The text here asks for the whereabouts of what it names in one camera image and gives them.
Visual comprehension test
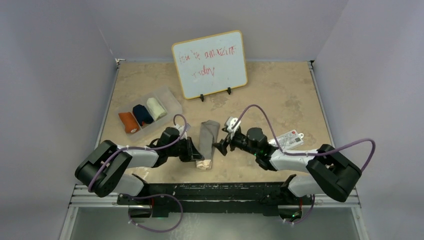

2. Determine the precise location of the navy rolled underwear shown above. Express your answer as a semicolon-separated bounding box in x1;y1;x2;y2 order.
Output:
132;104;154;127

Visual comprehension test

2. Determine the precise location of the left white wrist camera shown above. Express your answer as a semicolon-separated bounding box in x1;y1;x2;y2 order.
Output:
173;123;191;134

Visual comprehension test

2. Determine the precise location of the pale yellow underwear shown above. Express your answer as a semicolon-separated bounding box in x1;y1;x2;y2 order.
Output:
146;97;167;121

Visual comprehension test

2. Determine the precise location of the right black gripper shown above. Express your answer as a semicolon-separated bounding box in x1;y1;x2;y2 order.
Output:
212;127;259;157

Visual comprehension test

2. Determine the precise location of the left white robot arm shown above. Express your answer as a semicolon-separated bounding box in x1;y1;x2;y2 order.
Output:
74;125;204;205

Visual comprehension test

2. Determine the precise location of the whiteboard with yellow frame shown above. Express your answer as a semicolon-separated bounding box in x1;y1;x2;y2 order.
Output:
171;30;248;100

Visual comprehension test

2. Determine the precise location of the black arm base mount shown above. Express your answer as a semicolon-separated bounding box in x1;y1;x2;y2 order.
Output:
117;181;313;221

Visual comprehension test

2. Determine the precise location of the orange rolled underwear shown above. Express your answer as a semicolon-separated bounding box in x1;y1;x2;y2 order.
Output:
118;112;140;134

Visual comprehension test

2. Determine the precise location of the clear plastic divided tray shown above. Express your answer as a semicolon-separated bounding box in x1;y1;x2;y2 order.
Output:
115;86;183;142

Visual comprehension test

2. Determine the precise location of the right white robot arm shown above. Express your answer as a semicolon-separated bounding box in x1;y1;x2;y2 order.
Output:
213;127;362;204

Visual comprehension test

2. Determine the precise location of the clear plastic packaging bag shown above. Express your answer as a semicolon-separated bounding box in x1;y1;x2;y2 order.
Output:
277;129;304;151

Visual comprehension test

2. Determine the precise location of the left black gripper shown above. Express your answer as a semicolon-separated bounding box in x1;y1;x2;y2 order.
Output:
166;136;203;163

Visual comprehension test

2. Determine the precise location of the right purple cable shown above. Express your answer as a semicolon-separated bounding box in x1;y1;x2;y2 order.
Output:
233;104;377;226

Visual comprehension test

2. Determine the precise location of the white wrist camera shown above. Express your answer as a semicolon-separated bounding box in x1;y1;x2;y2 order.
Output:
223;116;241;134
173;123;191;134

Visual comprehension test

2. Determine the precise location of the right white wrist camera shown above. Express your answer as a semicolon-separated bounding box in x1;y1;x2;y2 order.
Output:
223;116;241;134

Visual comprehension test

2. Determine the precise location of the aluminium frame rail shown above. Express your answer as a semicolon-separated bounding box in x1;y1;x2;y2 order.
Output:
60;182;369;240

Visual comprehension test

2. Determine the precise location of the grey underwear with beige band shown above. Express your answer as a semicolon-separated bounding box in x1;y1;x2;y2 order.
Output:
195;120;220;171

